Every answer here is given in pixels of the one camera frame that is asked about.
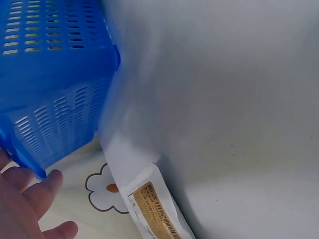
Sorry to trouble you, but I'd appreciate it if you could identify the person's left hand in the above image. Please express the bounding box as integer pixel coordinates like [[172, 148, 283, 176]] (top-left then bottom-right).
[[0, 148, 79, 239]]

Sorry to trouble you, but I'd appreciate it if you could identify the blue slotted plastic basket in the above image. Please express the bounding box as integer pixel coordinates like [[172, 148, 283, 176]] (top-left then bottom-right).
[[0, 0, 122, 180]]

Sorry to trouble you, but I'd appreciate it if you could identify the white packet with tan label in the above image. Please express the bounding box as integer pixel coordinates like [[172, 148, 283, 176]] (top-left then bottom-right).
[[119, 161, 198, 239]]

